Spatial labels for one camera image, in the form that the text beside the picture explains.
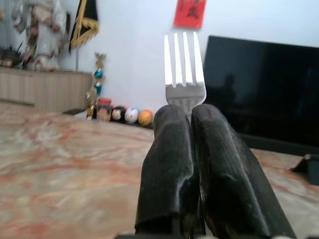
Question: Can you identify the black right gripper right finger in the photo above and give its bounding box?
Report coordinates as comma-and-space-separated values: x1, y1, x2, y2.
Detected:
190, 104, 297, 239

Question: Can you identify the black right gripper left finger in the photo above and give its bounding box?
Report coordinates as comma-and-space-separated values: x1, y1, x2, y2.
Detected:
134, 105, 205, 236

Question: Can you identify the silver metal fork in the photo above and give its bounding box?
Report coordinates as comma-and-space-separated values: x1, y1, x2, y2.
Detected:
163, 31, 207, 112

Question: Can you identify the orange ball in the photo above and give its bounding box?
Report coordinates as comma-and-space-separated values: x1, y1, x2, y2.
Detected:
138, 110, 154, 126

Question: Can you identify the white and blue painted ball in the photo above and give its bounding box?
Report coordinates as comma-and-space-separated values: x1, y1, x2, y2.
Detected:
124, 107, 140, 124

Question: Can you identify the black and white character ball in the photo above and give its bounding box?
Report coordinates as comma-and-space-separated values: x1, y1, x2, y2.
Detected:
110, 106, 126, 123

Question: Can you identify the jar with red lid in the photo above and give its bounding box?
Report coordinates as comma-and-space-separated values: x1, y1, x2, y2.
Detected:
96, 98, 113, 122

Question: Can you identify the black device on table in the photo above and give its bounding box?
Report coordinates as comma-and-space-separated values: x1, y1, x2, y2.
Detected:
290, 153, 319, 186

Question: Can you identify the black flat screen television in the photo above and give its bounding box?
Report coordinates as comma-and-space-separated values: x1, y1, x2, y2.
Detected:
202, 35, 319, 156

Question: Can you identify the small gold trophy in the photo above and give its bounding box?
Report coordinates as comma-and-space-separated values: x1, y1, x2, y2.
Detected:
85, 87, 98, 120

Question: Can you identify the gold and blue trophy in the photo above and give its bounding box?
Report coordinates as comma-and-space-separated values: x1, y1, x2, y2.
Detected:
92, 51, 108, 120

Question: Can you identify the beige wooden sideboard cabinet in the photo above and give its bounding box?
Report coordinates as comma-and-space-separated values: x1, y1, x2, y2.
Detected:
0, 66, 93, 113

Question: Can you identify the red paper with black calligraphy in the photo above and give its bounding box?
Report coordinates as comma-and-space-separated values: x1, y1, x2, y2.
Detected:
173, 0, 208, 28

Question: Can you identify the black flag with gold fringe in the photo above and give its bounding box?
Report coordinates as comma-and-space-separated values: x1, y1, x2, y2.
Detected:
69, 0, 100, 52

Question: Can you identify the white robed figurine statue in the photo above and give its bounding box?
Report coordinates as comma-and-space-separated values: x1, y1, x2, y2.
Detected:
12, 0, 70, 71

